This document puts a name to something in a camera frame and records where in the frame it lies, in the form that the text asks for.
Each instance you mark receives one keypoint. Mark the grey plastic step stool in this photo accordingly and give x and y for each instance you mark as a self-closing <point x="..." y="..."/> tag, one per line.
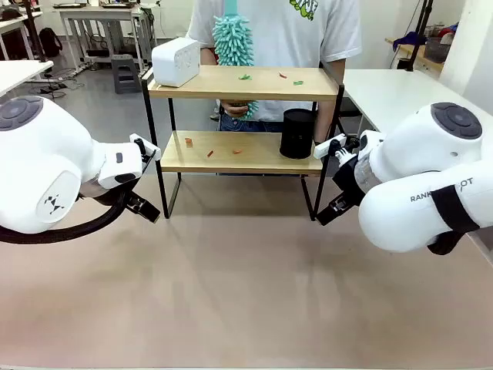
<point x="125" y="73"/>

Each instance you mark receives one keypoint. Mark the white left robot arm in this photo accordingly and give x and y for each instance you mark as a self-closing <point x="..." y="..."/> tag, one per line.
<point x="38" y="154"/>

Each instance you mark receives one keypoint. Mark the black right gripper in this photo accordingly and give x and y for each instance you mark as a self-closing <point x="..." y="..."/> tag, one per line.
<point x="348" y="181"/>

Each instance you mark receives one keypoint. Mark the white rectangular box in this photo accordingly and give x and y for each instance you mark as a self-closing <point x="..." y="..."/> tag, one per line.
<point x="175" y="63"/>

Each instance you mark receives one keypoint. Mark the black backpack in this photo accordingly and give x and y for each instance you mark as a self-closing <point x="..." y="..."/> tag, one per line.
<point x="50" y="40"/>

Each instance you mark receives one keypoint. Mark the person's right forearm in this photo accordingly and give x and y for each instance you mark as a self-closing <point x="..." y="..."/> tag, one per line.
<point x="208" y="56"/>

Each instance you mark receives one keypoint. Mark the dark mesh basket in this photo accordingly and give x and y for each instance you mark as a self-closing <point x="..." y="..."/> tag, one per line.
<point x="437" y="48"/>

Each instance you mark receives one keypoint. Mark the black tripod pole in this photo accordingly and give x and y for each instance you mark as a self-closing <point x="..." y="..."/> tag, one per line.
<point x="420" y="34"/>

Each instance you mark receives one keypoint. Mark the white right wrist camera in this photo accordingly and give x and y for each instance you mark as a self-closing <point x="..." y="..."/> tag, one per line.
<point x="327" y="146"/>

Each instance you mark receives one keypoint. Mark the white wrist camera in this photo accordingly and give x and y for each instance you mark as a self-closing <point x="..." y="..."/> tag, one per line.
<point x="144" y="144"/>
<point x="327" y="146"/>

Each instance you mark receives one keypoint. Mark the wooden bench table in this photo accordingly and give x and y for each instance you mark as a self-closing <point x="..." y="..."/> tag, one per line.
<point x="408" y="51"/>

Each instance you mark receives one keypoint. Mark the black cylindrical container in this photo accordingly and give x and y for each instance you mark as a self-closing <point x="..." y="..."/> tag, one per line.
<point x="296" y="135"/>

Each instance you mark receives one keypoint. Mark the two-tier wooden metal shelf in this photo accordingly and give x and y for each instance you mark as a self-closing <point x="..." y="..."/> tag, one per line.
<point x="239" y="89"/>

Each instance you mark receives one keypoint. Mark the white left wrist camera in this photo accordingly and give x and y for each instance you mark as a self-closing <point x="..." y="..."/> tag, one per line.
<point x="144" y="144"/>

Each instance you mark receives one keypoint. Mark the person's left forearm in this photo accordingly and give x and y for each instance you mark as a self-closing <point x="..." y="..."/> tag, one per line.
<point x="325" y="115"/>

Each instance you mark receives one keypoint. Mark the person's right hand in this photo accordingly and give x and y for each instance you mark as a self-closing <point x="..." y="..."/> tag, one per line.
<point x="233" y="109"/>

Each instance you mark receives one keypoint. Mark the white desk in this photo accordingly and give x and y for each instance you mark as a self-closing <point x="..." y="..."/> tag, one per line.
<point x="19" y="71"/>

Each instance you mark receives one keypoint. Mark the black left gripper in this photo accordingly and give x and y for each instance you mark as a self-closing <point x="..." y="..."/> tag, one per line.
<point x="131" y="198"/>

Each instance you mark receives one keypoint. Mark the large white table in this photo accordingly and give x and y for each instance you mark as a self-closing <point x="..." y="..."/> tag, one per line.
<point x="385" y="92"/>

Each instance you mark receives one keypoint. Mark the grey-legged work table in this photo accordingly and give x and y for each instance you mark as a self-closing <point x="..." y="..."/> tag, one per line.
<point x="96" y="15"/>

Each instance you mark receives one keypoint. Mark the person in white t-shirt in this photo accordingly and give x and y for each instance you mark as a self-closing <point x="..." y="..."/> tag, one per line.
<point x="285" y="34"/>

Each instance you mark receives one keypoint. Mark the black stand pole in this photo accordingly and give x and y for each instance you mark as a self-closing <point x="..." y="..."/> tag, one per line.
<point x="34" y="31"/>

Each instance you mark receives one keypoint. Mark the blue cloth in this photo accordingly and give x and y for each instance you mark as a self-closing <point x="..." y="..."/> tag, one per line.
<point x="410" y="38"/>

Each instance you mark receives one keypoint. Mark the teal chenille duster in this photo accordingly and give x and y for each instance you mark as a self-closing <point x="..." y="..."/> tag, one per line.
<point x="233" y="42"/>

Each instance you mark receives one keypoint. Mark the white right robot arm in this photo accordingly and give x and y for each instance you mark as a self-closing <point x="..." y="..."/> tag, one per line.
<point x="423" y="154"/>

